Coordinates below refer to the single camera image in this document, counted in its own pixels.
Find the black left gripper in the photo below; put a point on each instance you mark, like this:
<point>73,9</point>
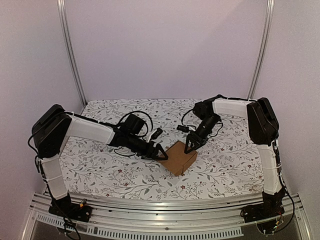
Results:
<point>147,154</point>

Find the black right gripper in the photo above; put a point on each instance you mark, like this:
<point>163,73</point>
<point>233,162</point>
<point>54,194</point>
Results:
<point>196,136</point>

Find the brown cardboard box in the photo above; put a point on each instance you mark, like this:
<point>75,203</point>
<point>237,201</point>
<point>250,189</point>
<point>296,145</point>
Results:
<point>178,162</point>

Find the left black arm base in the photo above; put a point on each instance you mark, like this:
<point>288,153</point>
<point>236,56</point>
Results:
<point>64,207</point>

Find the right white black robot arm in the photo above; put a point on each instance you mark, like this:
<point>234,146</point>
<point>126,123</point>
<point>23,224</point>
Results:
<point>263,129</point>

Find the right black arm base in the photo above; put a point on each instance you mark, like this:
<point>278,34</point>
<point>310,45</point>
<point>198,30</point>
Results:
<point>271,206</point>

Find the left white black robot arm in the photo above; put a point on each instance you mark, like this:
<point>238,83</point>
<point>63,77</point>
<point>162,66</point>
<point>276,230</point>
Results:
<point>52,131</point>

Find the floral patterned table mat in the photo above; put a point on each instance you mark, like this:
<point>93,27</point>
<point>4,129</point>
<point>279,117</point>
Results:
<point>231,163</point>

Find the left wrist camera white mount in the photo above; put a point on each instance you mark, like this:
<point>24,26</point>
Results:
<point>154,134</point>

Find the aluminium front rail frame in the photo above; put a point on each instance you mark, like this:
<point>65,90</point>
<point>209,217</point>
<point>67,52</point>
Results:
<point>202,219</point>

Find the right aluminium frame post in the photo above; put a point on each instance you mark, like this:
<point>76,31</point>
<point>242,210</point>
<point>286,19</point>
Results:
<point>262,49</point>

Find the aluminium frame post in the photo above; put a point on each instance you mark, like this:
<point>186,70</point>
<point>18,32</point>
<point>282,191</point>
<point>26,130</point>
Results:
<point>61,6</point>
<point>262,49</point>

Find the left aluminium frame post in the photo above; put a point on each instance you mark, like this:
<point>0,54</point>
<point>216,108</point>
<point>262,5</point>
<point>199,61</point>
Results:
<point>61,6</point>

